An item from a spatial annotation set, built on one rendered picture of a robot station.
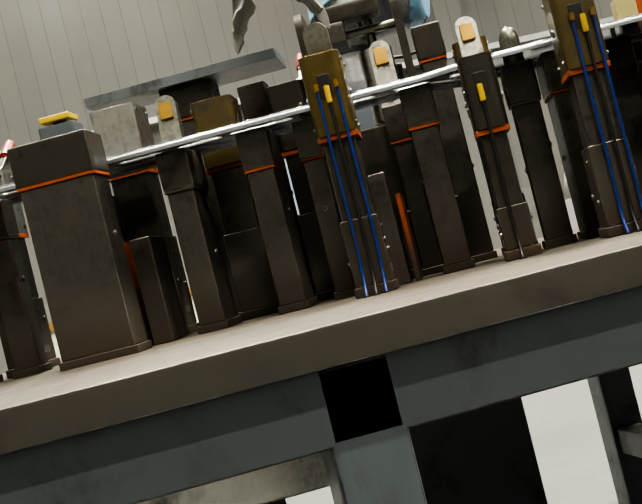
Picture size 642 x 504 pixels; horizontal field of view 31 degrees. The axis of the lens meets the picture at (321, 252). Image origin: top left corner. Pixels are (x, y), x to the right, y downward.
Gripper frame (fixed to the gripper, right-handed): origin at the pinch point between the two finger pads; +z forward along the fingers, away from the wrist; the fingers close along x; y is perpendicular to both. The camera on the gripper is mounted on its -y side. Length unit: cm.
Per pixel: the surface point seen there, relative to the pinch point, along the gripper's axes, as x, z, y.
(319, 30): 6.9, 2.2, 15.5
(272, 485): -9, 58, 49
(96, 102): -39.1, -3.0, -26.8
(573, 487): 35, 115, -140
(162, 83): -26.2, -3.3, -26.8
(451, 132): 22.6, 19.1, -18.0
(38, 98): -354, -177, -974
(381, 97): 12.7, 11.7, -4.1
